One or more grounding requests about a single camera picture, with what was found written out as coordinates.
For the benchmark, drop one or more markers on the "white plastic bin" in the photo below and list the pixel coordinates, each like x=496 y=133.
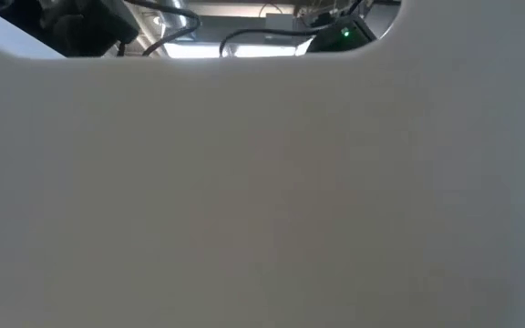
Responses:
x=262 y=182

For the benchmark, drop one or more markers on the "ceiling light panel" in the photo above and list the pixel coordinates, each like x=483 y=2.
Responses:
x=262 y=51

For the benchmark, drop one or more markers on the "grey ceiling box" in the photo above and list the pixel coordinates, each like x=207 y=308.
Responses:
x=280 y=20

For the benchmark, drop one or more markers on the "silver ceiling duct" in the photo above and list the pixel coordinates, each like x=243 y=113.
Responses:
x=160 y=29

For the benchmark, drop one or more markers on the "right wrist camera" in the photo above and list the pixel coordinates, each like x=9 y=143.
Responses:
x=335 y=41

